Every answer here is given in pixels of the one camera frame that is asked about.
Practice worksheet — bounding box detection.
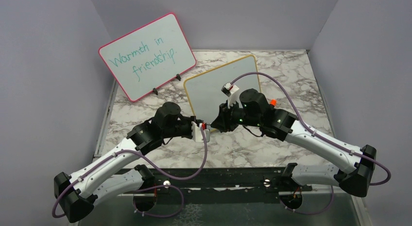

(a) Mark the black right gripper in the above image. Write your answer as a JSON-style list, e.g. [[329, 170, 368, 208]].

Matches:
[[211, 98, 262, 132]]

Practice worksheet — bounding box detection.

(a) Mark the yellow framed whiteboard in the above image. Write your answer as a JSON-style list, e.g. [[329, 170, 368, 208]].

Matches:
[[184, 55, 258, 124]]

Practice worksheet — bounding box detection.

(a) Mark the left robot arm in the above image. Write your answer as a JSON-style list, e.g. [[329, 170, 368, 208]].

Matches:
[[51, 102, 208, 223]]

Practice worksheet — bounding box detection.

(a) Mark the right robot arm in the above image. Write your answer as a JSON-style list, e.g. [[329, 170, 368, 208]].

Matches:
[[211, 86, 377, 197]]

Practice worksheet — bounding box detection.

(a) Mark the pink framed whiteboard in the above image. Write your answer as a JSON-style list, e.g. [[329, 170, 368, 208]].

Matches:
[[98, 13, 197, 102]]

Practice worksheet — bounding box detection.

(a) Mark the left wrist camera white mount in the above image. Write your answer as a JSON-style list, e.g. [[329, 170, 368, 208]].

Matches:
[[191, 122, 210, 143]]

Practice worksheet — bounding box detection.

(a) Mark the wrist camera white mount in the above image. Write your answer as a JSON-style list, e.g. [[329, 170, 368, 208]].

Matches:
[[221, 82, 240, 108], [191, 122, 210, 143]]

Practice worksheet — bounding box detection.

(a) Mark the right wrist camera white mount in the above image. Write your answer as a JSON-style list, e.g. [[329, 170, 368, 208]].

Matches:
[[221, 82, 240, 108]]

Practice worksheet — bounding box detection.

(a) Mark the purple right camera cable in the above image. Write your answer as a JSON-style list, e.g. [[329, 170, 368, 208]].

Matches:
[[230, 71, 392, 216]]

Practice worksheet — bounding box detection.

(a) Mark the pink whiteboard wire stand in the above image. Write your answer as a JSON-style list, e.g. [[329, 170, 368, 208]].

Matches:
[[152, 74, 182, 95]]

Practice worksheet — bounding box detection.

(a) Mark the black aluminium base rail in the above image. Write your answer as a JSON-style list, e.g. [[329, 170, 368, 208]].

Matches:
[[115, 163, 315, 209]]

